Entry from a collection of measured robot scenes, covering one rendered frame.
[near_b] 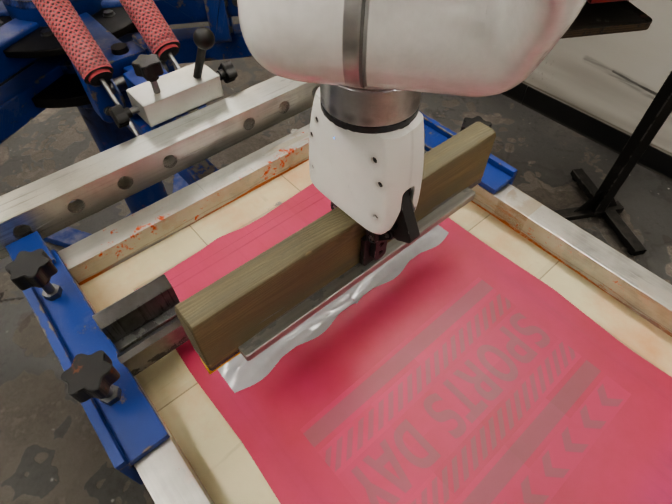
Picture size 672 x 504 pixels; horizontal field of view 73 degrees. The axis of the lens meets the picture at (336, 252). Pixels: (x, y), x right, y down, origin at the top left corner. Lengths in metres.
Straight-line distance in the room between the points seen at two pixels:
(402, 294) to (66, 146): 2.29
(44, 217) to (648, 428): 0.74
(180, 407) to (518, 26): 0.47
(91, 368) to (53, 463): 1.24
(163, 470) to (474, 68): 0.42
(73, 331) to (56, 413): 1.19
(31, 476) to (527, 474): 1.46
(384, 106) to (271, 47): 0.12
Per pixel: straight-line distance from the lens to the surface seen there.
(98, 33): 1.08
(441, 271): 0.62
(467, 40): 0.21
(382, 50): 0.22
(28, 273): 0.57
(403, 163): 0.34
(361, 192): 0.37
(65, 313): 0.60
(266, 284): 0.38
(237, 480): 0.51
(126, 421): 0.51
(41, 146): 2.75
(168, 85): 0.75
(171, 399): 0.55
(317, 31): 0.22
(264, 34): 0.22
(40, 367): 1.87
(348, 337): 0.55
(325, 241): 0.40
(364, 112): 0.32
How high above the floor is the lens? 1.44
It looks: 51 degrees down
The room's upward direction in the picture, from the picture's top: straight up
